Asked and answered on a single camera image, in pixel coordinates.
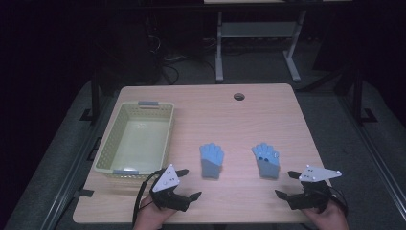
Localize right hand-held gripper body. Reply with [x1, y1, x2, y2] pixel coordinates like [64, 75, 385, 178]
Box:
[286, 164, 343, 213]

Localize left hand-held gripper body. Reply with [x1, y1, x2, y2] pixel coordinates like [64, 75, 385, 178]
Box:
[149, 164, 192, 213]

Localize blue knitted glove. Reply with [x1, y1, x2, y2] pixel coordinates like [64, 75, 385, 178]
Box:
[251, 142, 282, 179]
[199, 142, 225, 179]

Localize pale yellow plastic basket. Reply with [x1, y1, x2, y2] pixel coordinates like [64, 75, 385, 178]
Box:
[93, 101, 175, 180]

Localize person's right hand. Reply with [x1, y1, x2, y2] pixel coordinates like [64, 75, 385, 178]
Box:
[301, 198, 350, 230]

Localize person's left hand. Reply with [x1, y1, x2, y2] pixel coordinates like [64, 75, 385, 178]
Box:
[132, 194, 177, 230]

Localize black metal stand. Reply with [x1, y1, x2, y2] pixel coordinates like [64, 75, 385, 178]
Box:
[352, 68, 378, 125]

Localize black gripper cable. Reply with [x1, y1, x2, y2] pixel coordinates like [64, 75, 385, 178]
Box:
[131, 169, 166, 228]
[328, 186, 350, 213]

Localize black table bracket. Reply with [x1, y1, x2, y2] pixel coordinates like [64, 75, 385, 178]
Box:
[73, 188, 96, 199]

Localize black floor cables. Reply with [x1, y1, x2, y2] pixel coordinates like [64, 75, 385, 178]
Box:
[158, 53, 218, 86]

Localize white metal desk frame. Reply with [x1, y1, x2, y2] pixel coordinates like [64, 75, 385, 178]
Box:
[214, 10, 308, 83]

